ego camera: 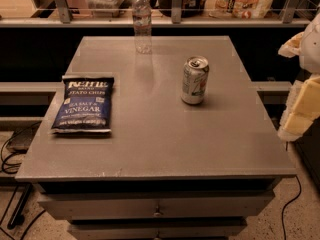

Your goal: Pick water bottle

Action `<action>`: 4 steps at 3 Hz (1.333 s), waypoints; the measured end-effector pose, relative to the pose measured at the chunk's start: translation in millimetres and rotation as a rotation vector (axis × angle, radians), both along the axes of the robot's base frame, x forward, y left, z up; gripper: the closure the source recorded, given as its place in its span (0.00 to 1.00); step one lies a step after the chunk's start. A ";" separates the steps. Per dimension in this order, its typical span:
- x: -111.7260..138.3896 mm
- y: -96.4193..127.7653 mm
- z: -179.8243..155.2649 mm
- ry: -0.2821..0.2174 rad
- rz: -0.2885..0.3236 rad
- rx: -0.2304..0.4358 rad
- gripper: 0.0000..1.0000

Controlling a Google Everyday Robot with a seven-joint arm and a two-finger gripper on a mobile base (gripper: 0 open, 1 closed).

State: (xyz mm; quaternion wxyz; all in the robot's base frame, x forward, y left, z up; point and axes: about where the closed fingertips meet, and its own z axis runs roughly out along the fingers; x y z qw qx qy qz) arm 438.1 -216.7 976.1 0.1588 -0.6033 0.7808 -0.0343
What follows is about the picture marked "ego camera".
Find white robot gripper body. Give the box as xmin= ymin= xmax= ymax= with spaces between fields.
xmin=299 ymin=14 xmax=320 ymax=74

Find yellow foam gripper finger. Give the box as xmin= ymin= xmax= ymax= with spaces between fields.
xmin=278 ymin=32 xmax=303 ymax=58
xmin=278 ymin=76 xmax=320 ymax=142

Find clear plastic water bottle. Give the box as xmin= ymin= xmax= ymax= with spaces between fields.
xmin=132 ymin=0 xmax=152 ymax=54

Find snack bag on shelf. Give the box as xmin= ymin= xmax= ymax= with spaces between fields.
xmin=209 ymin=0 xmax=273 ymax=19

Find white green soda can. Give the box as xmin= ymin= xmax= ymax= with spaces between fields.
xmin=181 ymin=56 xmax=209 ymax=105

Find upper grey drawer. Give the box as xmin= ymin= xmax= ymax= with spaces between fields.
xmin=38 ymin=191 xmax=274 ymax=221

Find grey drawer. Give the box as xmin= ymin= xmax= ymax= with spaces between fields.
xmin=38 ymin=191 xmax=274 ymax=221
xmin=68 ymin=219 xmax=247 ymax=240

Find clear plastic container on shelf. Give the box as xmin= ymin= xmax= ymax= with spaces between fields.
xmin=85 ymin=0 xmax=124 ymax=18

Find blue kettle chips bag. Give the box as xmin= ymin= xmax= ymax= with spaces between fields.
xmin=51 ymin=76 xmax=114 ymax=134

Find lower grey drawer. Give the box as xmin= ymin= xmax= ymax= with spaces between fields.
xmin=68 ymin=219 xmax=247 ymax=240

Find black power adapter box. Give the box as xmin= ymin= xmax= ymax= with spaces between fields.
xmin=6 ymin=128 xmax=35 ymax=153

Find black cable on right floor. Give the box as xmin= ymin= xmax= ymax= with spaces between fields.
xmin=280 ymin=174 xmax=303 ymax=240

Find grey metal shelf rail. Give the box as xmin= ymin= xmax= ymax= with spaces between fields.
xmin=0 ymin=0 xmax=319 ymax=28

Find black cables on left floor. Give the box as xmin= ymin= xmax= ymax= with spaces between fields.
xmin=0 ymin=121 xmax=46 ymax=240

